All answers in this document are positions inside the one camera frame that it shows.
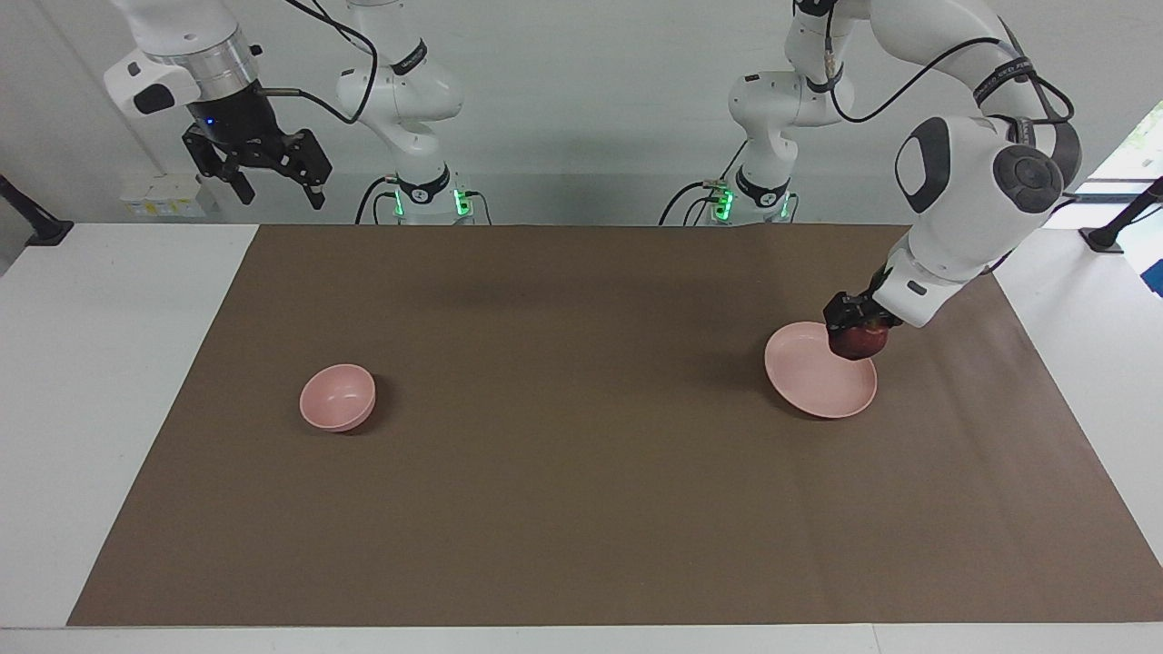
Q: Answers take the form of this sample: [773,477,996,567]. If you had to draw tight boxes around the pink bowl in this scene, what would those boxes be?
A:
[299,363,378,433]

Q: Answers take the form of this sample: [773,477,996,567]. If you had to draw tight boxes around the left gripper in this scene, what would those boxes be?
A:
[823,263,904,339]

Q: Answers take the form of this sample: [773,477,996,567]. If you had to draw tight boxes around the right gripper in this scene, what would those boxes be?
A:
[181,78,334,213]

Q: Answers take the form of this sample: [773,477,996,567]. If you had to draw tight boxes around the red apple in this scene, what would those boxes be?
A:
[828,320,890,362]

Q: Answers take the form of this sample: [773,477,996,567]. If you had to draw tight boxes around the black stand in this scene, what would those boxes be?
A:
[0,173,75,247]
[1079,176,1163,254]

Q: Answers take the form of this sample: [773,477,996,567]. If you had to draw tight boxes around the white wall box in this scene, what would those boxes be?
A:
[118,176,221,220]

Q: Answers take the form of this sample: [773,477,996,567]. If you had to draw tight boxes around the black cable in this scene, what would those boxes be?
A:
[821,16,1079,128]
[660,179,730,227]
[257,0,380,127]
[354,176,402,226]

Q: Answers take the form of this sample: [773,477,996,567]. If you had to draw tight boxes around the pink plate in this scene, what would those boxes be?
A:
[763,321,880,421]

